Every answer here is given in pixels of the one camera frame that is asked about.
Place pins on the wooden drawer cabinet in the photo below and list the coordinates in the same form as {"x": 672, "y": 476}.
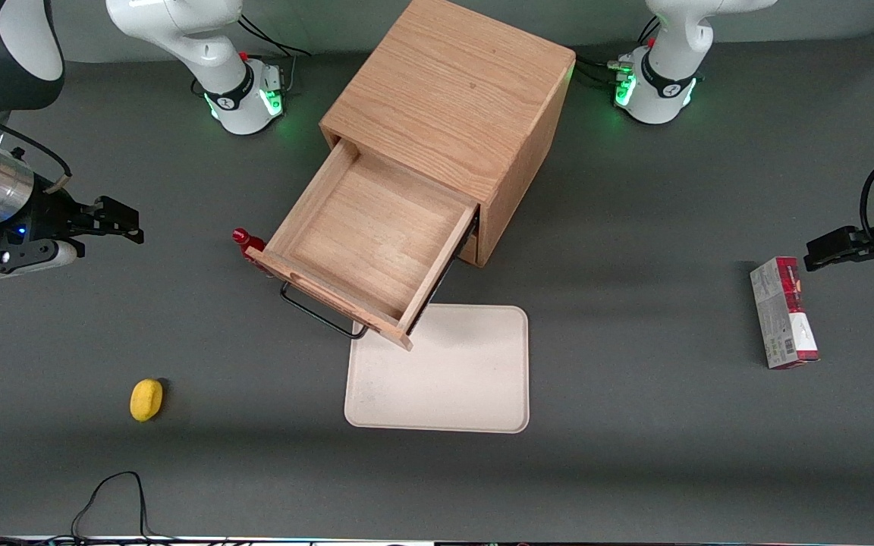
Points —
{"x": 452, "y": 91}

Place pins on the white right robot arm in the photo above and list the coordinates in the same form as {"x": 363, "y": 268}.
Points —
{"x": 217, "y": 45}

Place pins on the red soda bottle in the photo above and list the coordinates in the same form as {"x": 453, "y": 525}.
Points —
{"x": 246, "y": 241}

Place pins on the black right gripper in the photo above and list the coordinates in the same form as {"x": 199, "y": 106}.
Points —
{"x": 48, "y": 212}

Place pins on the yellow lemon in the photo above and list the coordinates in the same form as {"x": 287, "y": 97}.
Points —
{"x": 146, "y": 400}

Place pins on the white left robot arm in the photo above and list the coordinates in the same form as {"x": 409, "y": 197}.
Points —
{"x": 664, "y": 91}

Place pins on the beige plastic tray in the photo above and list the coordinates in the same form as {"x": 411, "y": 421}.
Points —
{"x": 467, "y": 379}

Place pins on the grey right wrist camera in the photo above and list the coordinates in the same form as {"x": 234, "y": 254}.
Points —
{"x": 20, "y": 262}

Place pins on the red and grey carton box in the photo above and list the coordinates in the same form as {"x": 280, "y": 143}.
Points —
{"x": 782, "y": 318}

